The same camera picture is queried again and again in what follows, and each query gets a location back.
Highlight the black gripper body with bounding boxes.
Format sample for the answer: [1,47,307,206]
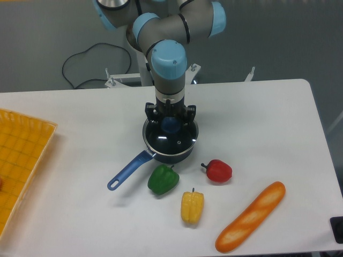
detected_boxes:
[155,98,186,119]

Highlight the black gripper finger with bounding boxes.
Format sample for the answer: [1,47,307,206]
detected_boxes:
[182,105,196,126]
[145,102,160,124]

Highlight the glass lid with blue knob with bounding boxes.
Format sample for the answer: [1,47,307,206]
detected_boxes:
[143,119,199,156]

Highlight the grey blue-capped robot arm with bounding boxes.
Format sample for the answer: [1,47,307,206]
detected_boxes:
[93,1,226,130]

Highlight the dark blue saucepan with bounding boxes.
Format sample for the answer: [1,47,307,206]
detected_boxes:
[107,117,199,191]

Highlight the red bell pepper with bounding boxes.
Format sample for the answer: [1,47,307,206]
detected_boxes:
[201,159,233,183]

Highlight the green bell pepper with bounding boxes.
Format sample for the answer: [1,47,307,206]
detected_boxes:
[147,164,180,195]

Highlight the yellow bell pepper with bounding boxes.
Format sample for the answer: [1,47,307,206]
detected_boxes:
[181,188,204,225]

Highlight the orange baguette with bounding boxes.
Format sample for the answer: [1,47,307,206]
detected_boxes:
[215,182,286,253]

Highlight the yellow woven basket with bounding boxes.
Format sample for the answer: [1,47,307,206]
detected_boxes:
[1,109,58,237]

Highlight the black device at table edge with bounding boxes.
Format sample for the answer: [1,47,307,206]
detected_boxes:
[330,216,343,244]

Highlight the black cable on floor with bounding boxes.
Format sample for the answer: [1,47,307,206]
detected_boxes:
[62,42,132,89]

